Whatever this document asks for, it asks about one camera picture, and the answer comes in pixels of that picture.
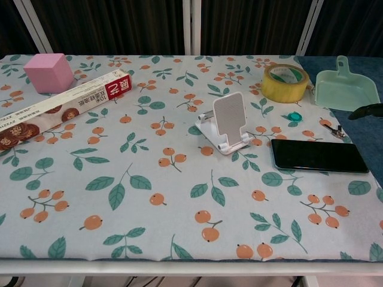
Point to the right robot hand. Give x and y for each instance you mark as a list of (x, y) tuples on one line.
[(369, 109)]

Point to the black smartphone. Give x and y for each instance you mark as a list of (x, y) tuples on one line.
[(317, 155)]

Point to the white folding phone stand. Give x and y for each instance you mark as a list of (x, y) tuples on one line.
[(229, 116)]

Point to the blue table mat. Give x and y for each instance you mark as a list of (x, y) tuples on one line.
[(365, 134)]

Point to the mint green dustpan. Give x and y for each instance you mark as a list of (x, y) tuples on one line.
[(344, 89)]

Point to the small metal clip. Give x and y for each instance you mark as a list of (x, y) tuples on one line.
[(336, 131)]

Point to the yellow packing tape roll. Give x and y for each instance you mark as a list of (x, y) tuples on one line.
[(281, 89)]

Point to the floral fruit print tablecloth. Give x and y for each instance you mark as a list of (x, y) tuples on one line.
[(149, 194)]

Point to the dark pleated curtain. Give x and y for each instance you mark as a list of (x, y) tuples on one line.
[(119, 27)]

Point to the long baking paper box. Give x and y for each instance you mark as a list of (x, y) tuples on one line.
[(68, 104)]

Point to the pink cube block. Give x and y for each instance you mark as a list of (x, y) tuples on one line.
[(49, 74)]

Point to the white slanted frame bar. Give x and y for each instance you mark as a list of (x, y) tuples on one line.
[(309, 27), (36, 27)]

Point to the white upright frame post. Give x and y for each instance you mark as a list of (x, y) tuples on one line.
[(191, 27)]

